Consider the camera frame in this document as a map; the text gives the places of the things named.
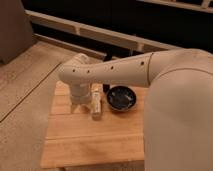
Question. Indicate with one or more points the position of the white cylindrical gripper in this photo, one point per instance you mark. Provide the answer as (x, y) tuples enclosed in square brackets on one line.
[(80, 95)]

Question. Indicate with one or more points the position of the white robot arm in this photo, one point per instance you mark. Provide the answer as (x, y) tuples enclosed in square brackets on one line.
[(178, 108)]

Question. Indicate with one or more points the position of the white rectangular eraser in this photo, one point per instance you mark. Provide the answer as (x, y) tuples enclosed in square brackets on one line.
[(96, 109)]

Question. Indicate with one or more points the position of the black bowl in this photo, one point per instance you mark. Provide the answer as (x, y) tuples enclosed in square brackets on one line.
[(121, 98)]

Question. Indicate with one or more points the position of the wooden board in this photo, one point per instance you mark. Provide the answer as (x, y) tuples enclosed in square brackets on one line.
[(73, 138)]

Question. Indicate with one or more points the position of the grey sofa corner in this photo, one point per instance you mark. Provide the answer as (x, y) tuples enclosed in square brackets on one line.
[(16, 33)]

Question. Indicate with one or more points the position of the white shelf frame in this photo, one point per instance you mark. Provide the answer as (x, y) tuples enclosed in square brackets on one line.
[(99, 34)]

